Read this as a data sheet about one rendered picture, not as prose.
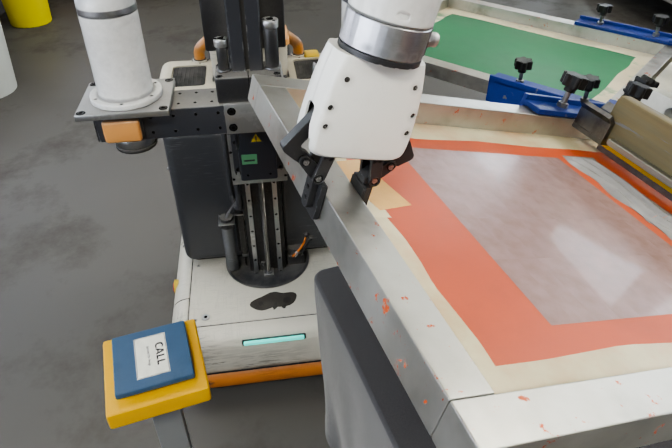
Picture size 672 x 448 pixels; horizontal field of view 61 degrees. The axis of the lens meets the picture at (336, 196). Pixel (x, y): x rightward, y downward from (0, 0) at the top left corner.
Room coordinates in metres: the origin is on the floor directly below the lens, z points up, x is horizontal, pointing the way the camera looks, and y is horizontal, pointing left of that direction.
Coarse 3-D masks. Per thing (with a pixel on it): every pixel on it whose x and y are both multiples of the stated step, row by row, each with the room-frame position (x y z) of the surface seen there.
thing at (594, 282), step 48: (432, 240) 0.46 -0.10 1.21; (480, 240) 0.48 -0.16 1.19; (528, 240) 0.50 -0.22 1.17; (576, 240) 0.52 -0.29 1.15; (624, 240) 0.55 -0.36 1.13; (480, 288) 0.39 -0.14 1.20; (528, 288) 0.41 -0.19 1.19; (576, 288) 0.42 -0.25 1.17; (624, 288) 0.44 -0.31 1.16; (480, 336) 0.33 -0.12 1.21; (528, 336) 0.34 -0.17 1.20; (576, 336) 0.35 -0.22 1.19; (624, 336) 0.36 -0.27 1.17
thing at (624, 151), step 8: (608, 144) 0.81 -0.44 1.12; (616, 144) 0.79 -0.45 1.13; (624, 152) 0.77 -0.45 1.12; (632, 152) 0.77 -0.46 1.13; (632, 160) 0.76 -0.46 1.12; (640, 160) 0.75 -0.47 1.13; (648, 168) 0.73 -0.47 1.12; (656, 168) 0.72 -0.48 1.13; (656, 176) 0.71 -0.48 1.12; (664, 176) 0.70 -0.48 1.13
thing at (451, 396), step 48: (288, 96) 0.68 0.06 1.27; (432, 96) 0.82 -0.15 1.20; (336, 192) 0.46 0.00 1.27; (336, 240) 0.40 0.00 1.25; (384, 240) 0.39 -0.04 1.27; (384, 288) 0.32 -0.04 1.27; (384, 336) 0.30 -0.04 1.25; (432, 336) 0.28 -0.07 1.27; (432, 384) 0.24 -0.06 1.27; (480, 384) 0.24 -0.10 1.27; (576, 384) 0.26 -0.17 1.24; (624, 384) 0.26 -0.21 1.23; (432, 432) 0.22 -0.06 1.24; (480, 432) 0.20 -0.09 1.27; (528, 432) 0.21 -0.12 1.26; (576, 432) 0.21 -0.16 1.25; (624, 432) 0.23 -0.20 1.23
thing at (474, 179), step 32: (416, 160) 0.65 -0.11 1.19; (448, 160) 0.67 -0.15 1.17; (480, 160) 0.70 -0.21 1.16; (512, 160) 0.72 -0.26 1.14; (544, 160) 0.75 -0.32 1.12; (608, 160) 0.82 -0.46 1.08; (416, 192) 0.56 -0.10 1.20; (448, 192) 0.58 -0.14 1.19; (480, 192) 0.59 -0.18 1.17; (512, 192) 0.61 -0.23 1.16; (544, 192) 0.64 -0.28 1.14; (576, 192) 0.66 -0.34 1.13
